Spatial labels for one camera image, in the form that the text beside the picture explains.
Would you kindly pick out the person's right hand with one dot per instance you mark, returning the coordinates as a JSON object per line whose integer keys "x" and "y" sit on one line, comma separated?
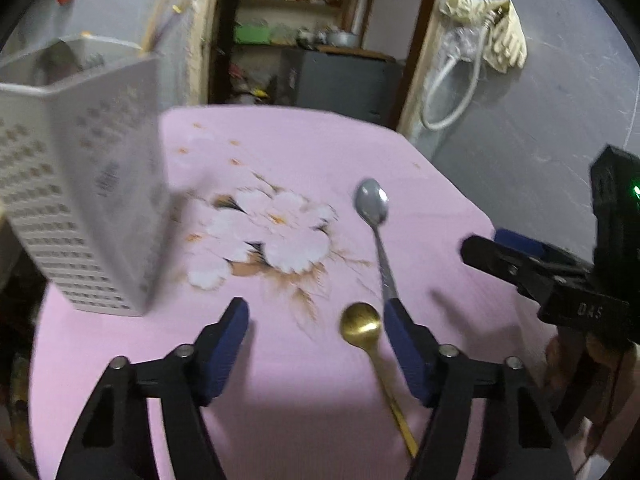
{"x": 607, "y": 355}

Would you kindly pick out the green box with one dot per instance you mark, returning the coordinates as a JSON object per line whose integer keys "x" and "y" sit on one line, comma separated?
{"x": 252, "y": 34}

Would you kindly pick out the wooden chopstick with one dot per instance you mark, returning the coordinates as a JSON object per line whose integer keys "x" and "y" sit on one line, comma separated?
{"x": 175, "y": 16}
{"x": 160, "y": 10}

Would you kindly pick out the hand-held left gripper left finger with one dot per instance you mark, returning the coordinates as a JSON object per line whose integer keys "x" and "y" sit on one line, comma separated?
{"x": 227, "y": 350}

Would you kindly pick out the wooden shelf unit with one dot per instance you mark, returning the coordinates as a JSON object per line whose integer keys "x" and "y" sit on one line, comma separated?
{"x": 300, "y": 5}

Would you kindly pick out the dark grey cabinet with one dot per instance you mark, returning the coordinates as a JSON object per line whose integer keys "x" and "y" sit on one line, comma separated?
{"x": 340, "y": 85}

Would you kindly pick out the cream rubber glove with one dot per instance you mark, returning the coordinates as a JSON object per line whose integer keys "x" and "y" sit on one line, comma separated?
{"x": 507, "y": 40}
{"x": 462, "y": 6}

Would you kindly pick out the gold spoon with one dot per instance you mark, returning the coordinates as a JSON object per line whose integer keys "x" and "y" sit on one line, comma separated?
{"x": 360, "y": 325}

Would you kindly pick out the pink floral cloth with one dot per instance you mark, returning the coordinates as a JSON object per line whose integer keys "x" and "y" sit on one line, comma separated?
{"x": 300, "y": 410}

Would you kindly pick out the silver spoon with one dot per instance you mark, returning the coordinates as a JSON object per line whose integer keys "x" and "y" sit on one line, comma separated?
{"x": 372, "y": 202}

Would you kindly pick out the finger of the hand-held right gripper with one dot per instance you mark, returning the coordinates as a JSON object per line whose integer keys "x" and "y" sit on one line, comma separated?
{"x": 520, "y": 242}
{"x": 500, "y": 260}

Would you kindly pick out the clear plastic bag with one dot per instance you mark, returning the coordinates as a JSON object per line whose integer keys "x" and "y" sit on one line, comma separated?
{"x": 462, "y": 40}

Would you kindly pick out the white perforated utensil holder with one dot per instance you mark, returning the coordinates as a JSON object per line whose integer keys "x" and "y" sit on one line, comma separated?
{"x": 100, "y": 185}

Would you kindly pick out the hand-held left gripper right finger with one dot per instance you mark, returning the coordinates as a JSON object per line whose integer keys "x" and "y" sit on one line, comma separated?
{"x": 407, "y": 350}

